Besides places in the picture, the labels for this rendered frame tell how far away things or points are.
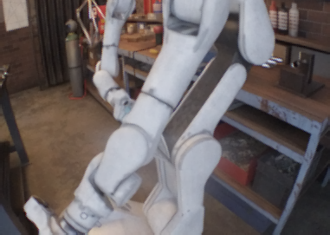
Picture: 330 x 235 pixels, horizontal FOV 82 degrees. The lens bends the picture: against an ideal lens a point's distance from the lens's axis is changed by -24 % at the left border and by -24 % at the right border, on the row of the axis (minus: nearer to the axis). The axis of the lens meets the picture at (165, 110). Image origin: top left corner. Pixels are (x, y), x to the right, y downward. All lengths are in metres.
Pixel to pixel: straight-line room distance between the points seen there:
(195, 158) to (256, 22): 0.45
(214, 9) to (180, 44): 0.08
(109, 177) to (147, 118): 0.11
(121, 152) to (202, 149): 0.39
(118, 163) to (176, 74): 0.16
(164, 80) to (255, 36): 0.42
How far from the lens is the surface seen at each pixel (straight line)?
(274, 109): 0.92
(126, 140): 0.36
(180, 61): 0.38
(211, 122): 0.76
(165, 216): 0.99
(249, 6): 0.71
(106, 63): 0.91
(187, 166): 0.73
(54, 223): 0.42
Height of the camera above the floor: 1.16
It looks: 26 degrees down
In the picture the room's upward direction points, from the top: 3 degrees counter-clockwise
